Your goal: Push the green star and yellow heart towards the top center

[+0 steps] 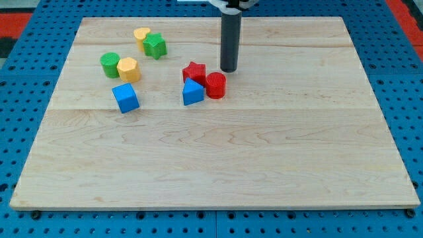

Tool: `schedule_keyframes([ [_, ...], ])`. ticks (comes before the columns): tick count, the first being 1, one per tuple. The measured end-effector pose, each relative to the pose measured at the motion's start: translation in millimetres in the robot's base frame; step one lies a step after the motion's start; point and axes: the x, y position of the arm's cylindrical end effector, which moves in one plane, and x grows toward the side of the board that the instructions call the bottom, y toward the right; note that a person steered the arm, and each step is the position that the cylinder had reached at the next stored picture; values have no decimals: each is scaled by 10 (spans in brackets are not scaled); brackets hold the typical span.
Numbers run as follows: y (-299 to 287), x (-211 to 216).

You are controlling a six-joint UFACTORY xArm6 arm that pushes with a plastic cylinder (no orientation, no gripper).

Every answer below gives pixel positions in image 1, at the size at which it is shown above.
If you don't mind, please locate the yellow heart block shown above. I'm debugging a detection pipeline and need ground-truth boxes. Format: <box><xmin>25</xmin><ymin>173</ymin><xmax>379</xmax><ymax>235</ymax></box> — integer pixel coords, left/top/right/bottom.
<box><xmin>134</xmin><ymin>27</ymin><xmax>151</xmax><ymax>52</ymax></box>

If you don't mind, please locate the blue cube block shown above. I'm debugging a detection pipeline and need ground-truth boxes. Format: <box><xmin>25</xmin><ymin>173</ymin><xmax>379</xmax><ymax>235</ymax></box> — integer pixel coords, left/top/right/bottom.
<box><xmin>112</xmin><ymin>83</ymin><xmax>139</xmax><ymax>114</ymax></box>

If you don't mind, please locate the light wooden board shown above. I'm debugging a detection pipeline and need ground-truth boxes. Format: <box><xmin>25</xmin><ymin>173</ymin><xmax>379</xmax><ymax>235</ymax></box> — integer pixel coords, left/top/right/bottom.
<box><xmin>10</xmin><ymin>17</ymin><xmax>420</xmax><ymax>211</ymax></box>

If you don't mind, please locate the red cylinder block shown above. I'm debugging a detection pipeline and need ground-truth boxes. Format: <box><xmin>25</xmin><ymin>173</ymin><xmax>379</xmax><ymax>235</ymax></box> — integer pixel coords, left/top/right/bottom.
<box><xmin>206</xmin><ymin>72</ymin><xmax>226</xmax><ymax>99</ymax></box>

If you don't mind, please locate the green cylinder block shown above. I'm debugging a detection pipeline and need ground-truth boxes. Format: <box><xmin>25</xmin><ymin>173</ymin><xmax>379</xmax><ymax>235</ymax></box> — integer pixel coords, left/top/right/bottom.
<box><xmin>100</xmin><ymin>52</ymin><xmax>120</xmax><ymax>78</ymax></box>

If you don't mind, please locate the yellow hexagon block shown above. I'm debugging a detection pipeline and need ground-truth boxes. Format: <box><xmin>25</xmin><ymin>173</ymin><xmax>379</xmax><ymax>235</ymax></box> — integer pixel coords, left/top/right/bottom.
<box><xmin>117</xmin><ymin>58</ymin><xmax>141</xmax><ymax>83</ymax></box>

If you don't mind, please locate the green star block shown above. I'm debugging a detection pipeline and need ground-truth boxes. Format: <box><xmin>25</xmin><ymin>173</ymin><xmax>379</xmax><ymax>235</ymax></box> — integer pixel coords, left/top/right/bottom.
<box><xmin>143</xmin><ymin>32</ymin><xmax>167</xmax><ymax>60</ymax></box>

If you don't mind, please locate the red star block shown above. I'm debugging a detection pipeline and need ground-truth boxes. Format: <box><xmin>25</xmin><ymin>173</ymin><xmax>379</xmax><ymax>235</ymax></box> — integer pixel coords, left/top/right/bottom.
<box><xmin>182</xmin><ymin>61</ymin><xmax>206</xmax><ymax>87</ymax></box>

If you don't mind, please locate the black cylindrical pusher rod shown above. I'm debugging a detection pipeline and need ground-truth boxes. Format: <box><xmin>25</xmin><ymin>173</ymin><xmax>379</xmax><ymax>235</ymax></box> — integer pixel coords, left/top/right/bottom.
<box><xmin>220</xmin><ymin>13</ymin><xmax>242</xmax><ymax>73</ymax></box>

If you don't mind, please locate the blue triangle block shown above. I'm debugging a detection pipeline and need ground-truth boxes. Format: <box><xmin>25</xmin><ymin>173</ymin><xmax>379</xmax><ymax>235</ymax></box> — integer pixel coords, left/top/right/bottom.
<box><xmin>182</xmin><ymin>78</ymin><xmax>204</xmax><ymax>106</ymax></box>

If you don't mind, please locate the white rod mount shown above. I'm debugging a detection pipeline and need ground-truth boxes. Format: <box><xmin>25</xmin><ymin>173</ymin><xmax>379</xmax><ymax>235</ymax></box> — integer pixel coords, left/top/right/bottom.
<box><xmin>208</xmin><ymin>0</ymin><xmax>259</xmax><ymax>15</ymax></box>

